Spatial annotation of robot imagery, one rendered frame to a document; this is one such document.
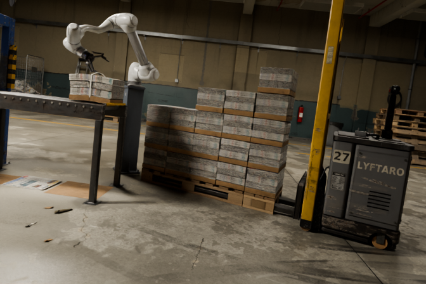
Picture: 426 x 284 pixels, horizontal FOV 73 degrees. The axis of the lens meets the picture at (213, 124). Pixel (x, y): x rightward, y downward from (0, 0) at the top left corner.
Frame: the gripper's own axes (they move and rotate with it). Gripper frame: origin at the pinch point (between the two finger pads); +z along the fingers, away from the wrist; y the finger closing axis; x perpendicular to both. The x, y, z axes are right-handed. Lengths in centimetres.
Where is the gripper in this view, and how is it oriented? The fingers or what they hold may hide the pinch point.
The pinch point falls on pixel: (103, 67)
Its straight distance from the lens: 279.6
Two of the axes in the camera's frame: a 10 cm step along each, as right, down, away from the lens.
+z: 8.2, 5.7, -0.1
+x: -0.6, 0.8, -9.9
